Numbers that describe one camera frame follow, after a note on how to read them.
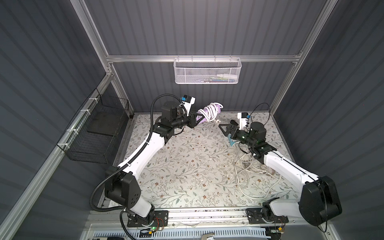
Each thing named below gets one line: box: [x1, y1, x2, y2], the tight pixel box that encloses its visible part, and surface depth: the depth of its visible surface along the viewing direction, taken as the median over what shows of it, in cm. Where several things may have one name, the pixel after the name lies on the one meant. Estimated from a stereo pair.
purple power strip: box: [196, 104, 221, 124], surface depth 75 cm
